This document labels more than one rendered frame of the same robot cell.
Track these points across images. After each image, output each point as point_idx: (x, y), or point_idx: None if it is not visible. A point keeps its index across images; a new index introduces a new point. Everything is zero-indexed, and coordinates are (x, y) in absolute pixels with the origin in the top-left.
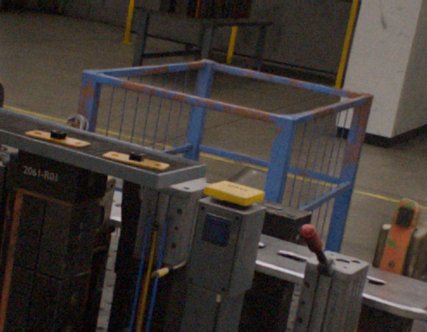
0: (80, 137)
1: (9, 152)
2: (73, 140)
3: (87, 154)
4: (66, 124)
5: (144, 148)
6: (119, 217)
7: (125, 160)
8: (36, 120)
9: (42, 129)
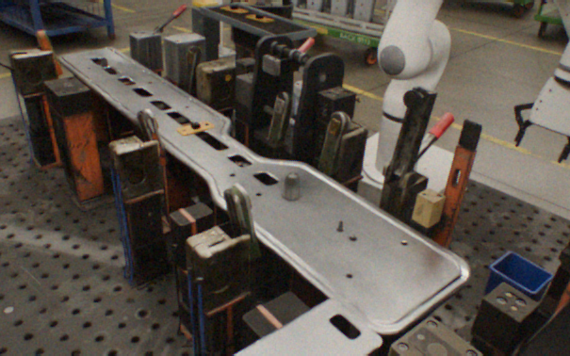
0: (243, 22)
1: (251, 79)
2: (252, 17)
3: (252, 13)
4: (154, 121)
5: (218, 13)
6: (187, 93)
7: (239, 8)
8: (256, 29)
9: (258, 25)
